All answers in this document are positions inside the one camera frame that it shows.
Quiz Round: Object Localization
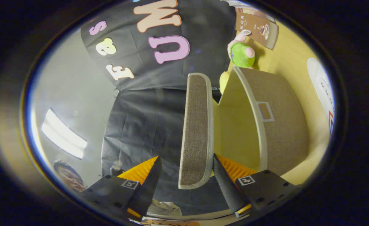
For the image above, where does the yellow plush toy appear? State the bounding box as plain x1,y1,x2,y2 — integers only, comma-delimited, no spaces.
219,71,232,94

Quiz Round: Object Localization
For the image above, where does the pink and green plush toy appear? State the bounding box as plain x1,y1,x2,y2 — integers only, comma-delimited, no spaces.
227,30,256,69

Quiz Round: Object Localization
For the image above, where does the white canvas shoe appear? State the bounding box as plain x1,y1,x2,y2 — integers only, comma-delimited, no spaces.
307,58,336,138

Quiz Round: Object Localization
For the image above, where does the pale grey cloth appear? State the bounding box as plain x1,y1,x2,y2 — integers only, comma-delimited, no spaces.
147,199,182,217

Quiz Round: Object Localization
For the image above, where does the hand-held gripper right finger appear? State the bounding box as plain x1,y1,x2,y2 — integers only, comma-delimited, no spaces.
213,153,298,218

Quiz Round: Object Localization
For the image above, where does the brown book with cake picture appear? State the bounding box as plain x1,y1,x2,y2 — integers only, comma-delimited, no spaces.
235,13,279,51

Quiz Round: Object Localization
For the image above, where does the ceiling light panel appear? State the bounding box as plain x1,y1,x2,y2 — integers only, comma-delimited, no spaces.
41,108,87,159

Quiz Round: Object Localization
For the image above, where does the beige fabric storage box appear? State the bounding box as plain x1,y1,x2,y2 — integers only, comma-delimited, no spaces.
214,66,310,177

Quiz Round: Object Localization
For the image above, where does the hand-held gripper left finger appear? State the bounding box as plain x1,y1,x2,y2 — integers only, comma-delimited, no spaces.
78,156,163,220

